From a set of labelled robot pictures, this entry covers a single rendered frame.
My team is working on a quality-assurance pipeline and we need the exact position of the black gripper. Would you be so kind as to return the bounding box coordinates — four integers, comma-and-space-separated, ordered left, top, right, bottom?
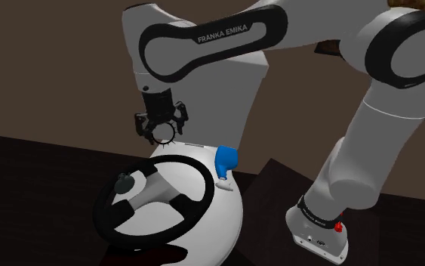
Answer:
134, 87, 189, 145

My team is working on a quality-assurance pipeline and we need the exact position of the small dark grey figure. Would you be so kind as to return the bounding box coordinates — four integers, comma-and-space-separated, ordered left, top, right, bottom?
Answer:
113, 172, 137, 195

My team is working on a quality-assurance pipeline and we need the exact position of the blue and white curved object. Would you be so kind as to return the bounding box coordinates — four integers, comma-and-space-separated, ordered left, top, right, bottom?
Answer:
214, 144, 240, 192

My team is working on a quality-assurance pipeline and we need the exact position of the black steering wheel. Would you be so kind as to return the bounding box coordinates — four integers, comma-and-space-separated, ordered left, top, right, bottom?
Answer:
91, 154, 217, 252

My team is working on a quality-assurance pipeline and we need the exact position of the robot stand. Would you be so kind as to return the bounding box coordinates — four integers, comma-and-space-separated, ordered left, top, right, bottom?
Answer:
234, 157, 425, 266

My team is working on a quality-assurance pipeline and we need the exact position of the black spiked ring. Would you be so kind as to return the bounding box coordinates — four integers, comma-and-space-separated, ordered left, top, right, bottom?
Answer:
150, 121, 178, 149

